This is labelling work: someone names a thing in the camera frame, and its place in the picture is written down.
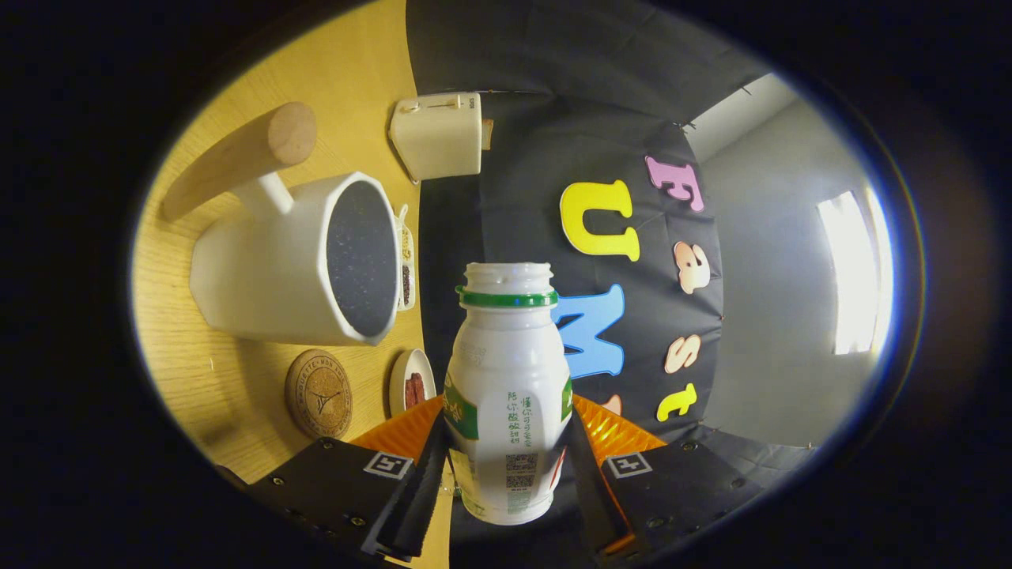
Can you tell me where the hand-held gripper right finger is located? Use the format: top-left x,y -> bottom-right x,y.
568,393 -> 772,566

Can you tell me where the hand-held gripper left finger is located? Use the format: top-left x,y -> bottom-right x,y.
237,395 -> 453,563

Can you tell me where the white juice bottle green ring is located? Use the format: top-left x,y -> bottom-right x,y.
443,262 -> 574,526

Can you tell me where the round cork coaster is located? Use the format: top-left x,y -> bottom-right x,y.
285,349 -> 353,440

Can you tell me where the white cup wooden handle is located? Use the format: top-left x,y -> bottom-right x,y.
162,101 -> 400,347

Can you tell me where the white round plate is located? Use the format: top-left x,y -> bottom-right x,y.
388,349 -> 437,418

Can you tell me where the wooden table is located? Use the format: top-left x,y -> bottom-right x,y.
130,0 -> 455,569

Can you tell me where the white divided condiment dish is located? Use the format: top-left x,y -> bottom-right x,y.
394,204 -> 417,312

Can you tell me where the cream toaster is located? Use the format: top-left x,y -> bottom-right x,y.
389,93 -> 483,184

